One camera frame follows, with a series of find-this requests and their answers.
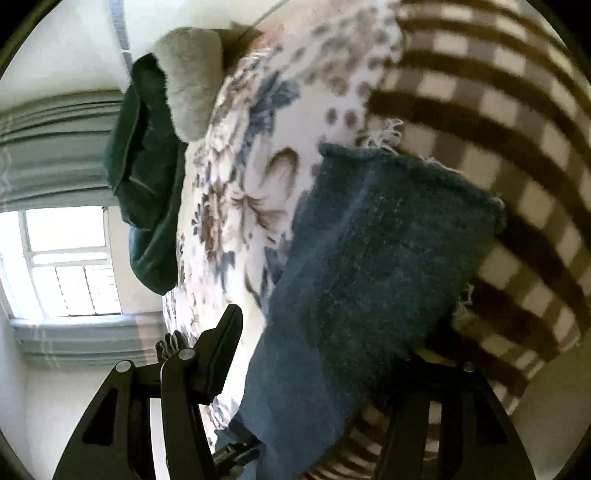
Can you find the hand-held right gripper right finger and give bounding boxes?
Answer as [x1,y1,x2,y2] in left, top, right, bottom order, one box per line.
[372,356,537,480]

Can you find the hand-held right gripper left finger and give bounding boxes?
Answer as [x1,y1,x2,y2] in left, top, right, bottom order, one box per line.
[52,304,245,480]

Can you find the blue denim pants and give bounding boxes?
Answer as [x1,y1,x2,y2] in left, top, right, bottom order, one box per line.
[228,142,507,480]

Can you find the grey curtain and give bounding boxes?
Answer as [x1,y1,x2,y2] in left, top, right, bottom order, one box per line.
[0,95,130,214]
[10,313,168,371]

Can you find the floral printed bed sheet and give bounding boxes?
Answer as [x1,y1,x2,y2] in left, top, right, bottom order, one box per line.
[161,0,408,457]

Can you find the dark green garment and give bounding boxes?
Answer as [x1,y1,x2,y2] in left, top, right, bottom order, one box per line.
[105,53,189,296]

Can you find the window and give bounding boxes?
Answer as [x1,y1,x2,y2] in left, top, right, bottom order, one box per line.
[0,205,124,320]

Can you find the grey plush cushion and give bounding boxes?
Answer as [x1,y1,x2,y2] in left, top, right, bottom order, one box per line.
[153,27,225,143]

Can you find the brown checked blanket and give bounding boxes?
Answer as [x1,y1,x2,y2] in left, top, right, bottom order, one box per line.
[302,0,591,480]

